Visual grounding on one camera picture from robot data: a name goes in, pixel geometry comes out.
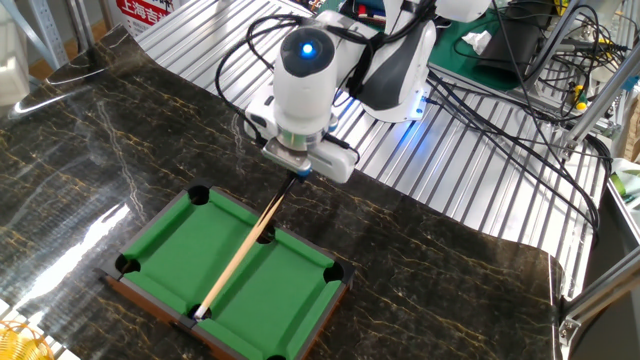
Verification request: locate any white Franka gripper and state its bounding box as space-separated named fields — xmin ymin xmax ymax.
xmin=242 ymin=94 xmax=361 ymax=197

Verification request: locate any wooden pool cue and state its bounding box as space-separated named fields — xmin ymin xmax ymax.
xmin=192 ymin=177 xmax=299 ymax=322

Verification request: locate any mini green pool table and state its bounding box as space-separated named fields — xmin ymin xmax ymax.
xmin=99 ymin=180 xmax=356 ymax=360

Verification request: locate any dark marble pattern mat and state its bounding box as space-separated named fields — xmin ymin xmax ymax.
xmin=0 ymin=24 xmax=566 ymax=360

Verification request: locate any red black tool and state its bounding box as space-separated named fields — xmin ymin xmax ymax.
xmin=339 ymin=0 xmax=387 ymax=26

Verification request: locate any green desk mat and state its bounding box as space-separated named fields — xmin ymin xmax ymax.
xmin=314 ymin=0 xmax=531 ymax=92

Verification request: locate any red white printed box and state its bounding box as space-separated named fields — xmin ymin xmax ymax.
xmin=108 ymin=0 xmax=189 ymax=37

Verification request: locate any crumpled white tissue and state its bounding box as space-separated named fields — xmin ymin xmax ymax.
xmin=460 ymin=29 xmax=494 ymax=55

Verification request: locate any black pouch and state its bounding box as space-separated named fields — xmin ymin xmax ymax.
xmin=473 ymin=14 xmax=549 ymax=91

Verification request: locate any grey slotted shelf upright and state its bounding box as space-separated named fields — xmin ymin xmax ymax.
xmin=27 ymin=0 xmax=69 ymax=70

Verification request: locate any white plastic box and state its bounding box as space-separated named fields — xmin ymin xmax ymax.
xmin=0 ymin=9 xmax=31 ymax=106

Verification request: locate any yellow wicker basket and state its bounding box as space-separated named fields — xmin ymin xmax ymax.
xmin=0 ymin=319 xmax=55 ymax=360

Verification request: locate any green white plastic bag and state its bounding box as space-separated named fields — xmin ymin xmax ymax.
xmin=608 ymin=157 xmax=640 ymax=211

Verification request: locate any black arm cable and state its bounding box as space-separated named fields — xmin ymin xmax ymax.
xmin=213 ymin=13 xmax=311 ymax=147

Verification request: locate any aluminium frame post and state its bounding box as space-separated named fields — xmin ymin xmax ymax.
xmin=519 ymin=0 xmax=596 ymax=94
xmin=558 ymin=52 xmax=640 ymax=159

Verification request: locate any yellow handled tool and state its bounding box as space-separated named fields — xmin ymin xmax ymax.
xmin=569 ymin=83 xmax=590 ymax=112

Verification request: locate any black floor cable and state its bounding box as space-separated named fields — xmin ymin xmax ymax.
xmin=424 ymin=69 xmax=601 ymax=246

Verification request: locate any aluminium frame rail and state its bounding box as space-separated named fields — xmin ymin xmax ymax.
xmin=557 ymin=244 xmax=640 ymax=346

